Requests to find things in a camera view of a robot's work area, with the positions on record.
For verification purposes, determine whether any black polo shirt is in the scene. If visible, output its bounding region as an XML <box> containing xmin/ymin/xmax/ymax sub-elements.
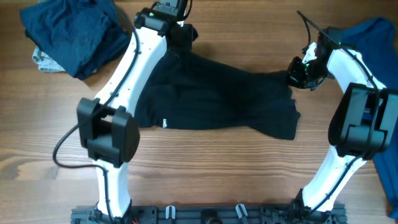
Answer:
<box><xmin>134</xmin><ymin>50</ymin><xmax>300</xmax><ymax>140</ymax></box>

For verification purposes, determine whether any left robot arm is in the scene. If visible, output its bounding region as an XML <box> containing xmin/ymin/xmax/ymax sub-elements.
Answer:
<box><xmin>71</xmin><ymin>1</ymin><xmax>192</xmax><ymax>223</ymax></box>

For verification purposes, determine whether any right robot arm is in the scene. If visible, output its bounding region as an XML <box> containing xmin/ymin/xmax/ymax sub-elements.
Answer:
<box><xmin>286</xmin><ymin>27</ymin><xmax>397</xmax><ymax>222</ymax></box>

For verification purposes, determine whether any bright blue shirt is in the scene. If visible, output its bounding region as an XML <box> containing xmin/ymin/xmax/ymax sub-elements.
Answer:
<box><xmin>343</xmin><ymin>17</ymin><xmax>397</xmax><ymax>220</ymax></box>

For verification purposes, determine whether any folded dark blue garment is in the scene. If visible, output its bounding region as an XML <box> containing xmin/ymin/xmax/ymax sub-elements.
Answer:
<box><xmin>20</xmin><ymin>0</ymin><xmax>131</xmax><ymax>80</ymax></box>

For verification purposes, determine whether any white patterned folded cloth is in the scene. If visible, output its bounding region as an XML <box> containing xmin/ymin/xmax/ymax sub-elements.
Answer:
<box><xmin>32</xmin><ymin>46</ymin><xmax>66</xmax><ymax>73</ymax></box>

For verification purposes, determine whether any right black cable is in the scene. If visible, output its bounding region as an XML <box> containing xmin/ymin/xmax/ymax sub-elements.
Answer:
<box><xmin>296</xmin><ymin>10</ymin><xmax>383</xmax><ymax>215</ymax></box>

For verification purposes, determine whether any black cable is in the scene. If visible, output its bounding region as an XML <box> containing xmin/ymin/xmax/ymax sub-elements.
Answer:
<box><xmin>296</xmin><ymin>10</ymin><xmax>383</xmax><ymax>215</ymax></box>
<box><xmin>52</xmin><ymin>0</ymin><xmax>193</xmax><ymax>224</ymax></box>

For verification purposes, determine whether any left black cable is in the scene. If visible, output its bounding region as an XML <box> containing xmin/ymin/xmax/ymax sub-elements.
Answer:
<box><xmin>52</xmin><ymin>0</ymin><xmax>193</xmax><ymax>224</ymax></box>

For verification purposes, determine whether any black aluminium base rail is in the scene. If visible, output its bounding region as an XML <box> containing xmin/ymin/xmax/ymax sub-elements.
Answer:
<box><xmin>70</xmin><ymin>202</ymin><xmax>348</xmax><ymax>224</ymax></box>

